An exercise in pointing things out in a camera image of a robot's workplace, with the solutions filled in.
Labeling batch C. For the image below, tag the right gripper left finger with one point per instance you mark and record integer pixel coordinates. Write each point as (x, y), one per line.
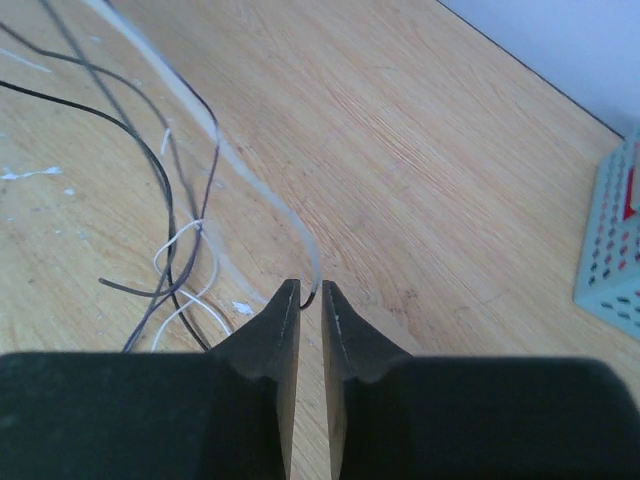
(224, 414)

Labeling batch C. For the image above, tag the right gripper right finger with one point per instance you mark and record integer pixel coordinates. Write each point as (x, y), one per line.
(394, 415)

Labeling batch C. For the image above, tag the white zip tie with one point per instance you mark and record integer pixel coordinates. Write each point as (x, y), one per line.
(200, 111)

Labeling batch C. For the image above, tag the blue perforated plastic basket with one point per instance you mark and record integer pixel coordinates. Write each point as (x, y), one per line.
(607, 280)

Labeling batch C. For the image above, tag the red cloth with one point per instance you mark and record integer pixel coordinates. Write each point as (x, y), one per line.
(631, 204)

